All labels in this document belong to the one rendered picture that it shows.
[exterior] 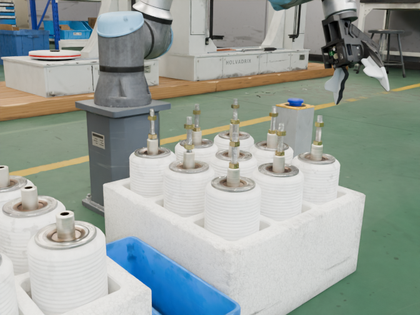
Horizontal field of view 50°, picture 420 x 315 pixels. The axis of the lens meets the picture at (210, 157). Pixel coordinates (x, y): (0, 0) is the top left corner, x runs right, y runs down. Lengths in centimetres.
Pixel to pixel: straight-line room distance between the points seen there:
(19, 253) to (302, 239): 47
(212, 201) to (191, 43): 271
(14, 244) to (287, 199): 45
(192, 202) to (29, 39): 447
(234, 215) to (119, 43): 60
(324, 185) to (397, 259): 31
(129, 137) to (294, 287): 57
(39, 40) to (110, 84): 408
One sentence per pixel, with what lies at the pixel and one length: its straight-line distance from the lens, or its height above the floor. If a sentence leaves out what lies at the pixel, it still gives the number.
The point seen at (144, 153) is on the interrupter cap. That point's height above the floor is 25.
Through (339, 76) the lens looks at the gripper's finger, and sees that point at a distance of 118.
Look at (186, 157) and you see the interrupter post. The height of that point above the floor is 27.
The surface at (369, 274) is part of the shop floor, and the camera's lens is 106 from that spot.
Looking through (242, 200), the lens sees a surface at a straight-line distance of 73.
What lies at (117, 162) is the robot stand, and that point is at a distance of 119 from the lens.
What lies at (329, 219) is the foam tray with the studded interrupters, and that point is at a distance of 89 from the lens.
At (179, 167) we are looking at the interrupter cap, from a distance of 85.
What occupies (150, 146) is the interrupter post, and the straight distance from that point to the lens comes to 93.
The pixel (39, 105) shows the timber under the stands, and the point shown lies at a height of 6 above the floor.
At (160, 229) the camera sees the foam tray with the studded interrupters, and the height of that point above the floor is 15.
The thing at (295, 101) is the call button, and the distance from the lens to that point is 115.
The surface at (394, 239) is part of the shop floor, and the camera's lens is 124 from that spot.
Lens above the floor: 52
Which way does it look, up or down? 17 degrees down
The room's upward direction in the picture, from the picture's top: 1 degrees clockwise
